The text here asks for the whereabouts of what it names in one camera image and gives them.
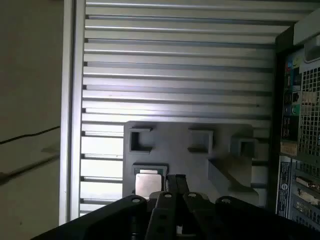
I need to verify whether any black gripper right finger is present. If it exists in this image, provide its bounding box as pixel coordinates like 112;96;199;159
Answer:
176;174;320;240

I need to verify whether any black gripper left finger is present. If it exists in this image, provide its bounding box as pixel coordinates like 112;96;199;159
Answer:
32;174;179;240

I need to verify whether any silver square CPU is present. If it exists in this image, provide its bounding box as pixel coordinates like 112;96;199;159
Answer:
134;167;168;198

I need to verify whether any grey parts rack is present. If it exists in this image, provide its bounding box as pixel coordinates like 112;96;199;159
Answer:
121;120;267;208

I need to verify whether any black open PC case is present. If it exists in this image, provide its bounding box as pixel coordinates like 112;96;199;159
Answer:
264;7;320;226

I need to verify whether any thin black floor cable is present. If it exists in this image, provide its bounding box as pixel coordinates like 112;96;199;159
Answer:
0;126;61;145

